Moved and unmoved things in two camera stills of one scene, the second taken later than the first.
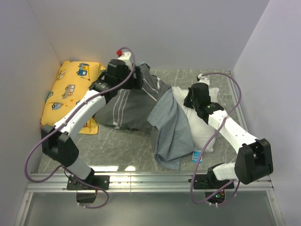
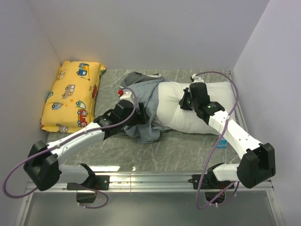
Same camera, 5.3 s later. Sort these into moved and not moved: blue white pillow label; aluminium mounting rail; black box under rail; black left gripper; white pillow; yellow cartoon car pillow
Moved: blue white pillow label; white pillow; black left gripper
Not moved: yellow cartoon car pillow; aluminium mounting rail; black box under rail
